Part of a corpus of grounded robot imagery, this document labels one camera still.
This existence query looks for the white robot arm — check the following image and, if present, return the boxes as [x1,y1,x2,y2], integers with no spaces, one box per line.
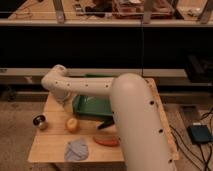
[41,65,177,171]

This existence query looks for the green plastic tray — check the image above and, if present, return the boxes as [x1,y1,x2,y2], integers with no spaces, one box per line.
[71,73,114,118]

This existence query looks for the yellow apple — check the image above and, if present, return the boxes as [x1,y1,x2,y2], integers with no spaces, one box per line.
[65,118,79,133]

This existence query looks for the orange carrot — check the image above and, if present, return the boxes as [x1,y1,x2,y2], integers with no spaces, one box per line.
[93,137,119,147]

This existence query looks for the wooden table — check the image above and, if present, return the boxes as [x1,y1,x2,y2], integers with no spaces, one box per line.
[27,77,180,164]

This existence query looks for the blue grey cloth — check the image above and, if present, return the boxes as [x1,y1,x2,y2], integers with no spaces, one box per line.
[64,139,89,162]

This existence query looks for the metal can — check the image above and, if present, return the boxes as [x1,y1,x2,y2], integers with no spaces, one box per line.
[33,115,48,130]

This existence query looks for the black foot pedal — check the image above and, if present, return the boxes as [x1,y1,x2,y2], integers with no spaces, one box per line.
[187,125,213,144]

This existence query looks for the black cable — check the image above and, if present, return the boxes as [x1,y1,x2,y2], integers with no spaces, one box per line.
[169,106,213,171]

